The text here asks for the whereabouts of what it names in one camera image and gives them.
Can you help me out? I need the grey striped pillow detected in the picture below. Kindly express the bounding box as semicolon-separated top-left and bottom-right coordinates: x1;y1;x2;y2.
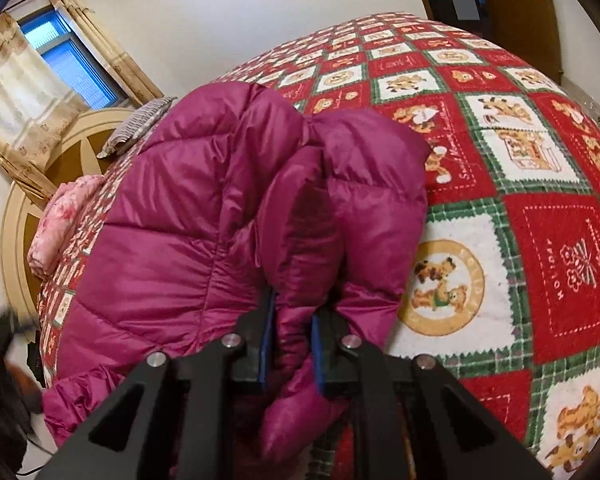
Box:
96;96;175;159

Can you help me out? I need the magenta puffer jacket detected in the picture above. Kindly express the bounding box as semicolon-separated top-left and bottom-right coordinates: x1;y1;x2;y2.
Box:
38;82;430;464

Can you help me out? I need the red bear patchwork bedspread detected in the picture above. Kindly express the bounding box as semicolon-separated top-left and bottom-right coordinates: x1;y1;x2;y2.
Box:
36;11;600;480

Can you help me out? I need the brown wooden door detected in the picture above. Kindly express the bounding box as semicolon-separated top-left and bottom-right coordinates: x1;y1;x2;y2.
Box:
486;0;562;84

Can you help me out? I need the pink floral blanket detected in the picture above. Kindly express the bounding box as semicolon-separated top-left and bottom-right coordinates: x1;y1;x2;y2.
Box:
27;174;105;280

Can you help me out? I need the beige patterned curtain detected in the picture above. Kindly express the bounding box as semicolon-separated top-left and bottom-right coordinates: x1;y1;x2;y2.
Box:
0;0;163;200

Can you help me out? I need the beige round headboard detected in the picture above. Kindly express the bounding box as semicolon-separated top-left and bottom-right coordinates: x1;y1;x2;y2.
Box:
0;107;132;321

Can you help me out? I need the blue window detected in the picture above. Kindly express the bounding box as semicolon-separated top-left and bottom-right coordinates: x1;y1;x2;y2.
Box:
19;8;126;110

